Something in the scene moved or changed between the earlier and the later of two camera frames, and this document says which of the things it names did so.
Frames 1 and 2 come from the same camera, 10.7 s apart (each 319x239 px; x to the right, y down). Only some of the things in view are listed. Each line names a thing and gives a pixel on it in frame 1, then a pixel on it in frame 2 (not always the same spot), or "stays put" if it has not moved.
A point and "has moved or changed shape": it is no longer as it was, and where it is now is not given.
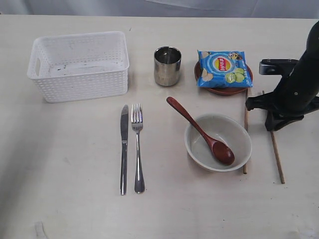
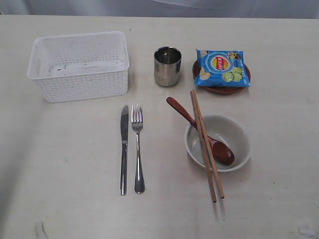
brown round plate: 250,73 has moved or changed shape
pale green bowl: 223,128 stays put
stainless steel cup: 167,62 stays put
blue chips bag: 225,69 stays put
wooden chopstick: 245,166 to 204,158
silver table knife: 124,128 stays put
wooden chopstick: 279,165 to 208,144
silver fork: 139,183 stays put
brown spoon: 222,152 stays put
